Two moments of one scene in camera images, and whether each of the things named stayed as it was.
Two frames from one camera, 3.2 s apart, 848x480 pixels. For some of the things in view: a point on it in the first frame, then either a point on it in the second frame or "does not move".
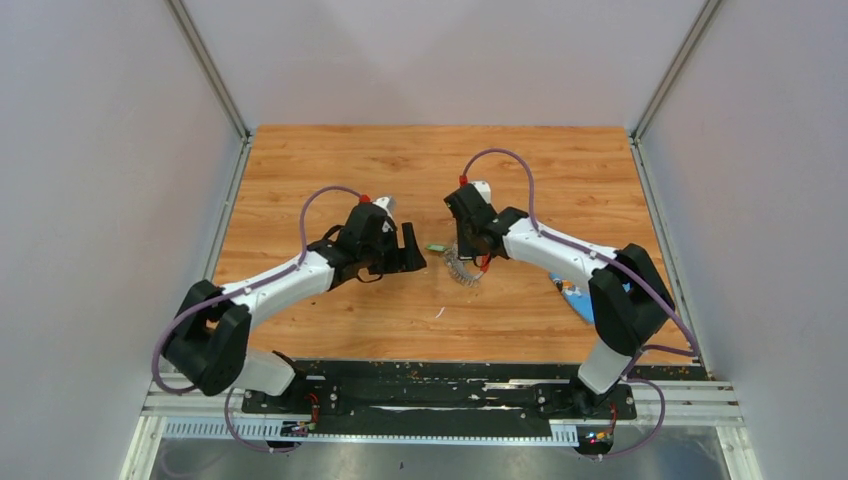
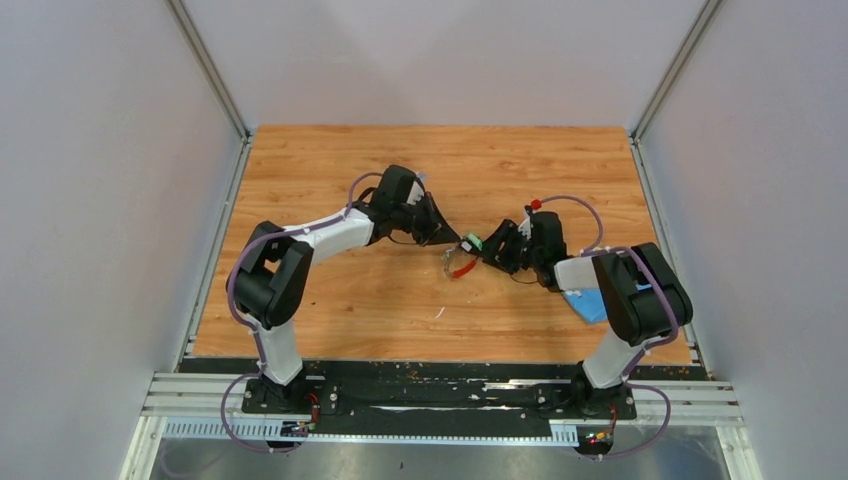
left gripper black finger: [411, 256] to [436, 229]
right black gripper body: [467, 245] to [532, 255]
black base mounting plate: [514, 391] does not move
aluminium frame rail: [689, 401] does not move
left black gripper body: [380, 256] to [404, 216]
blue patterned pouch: [577, 292] does not move
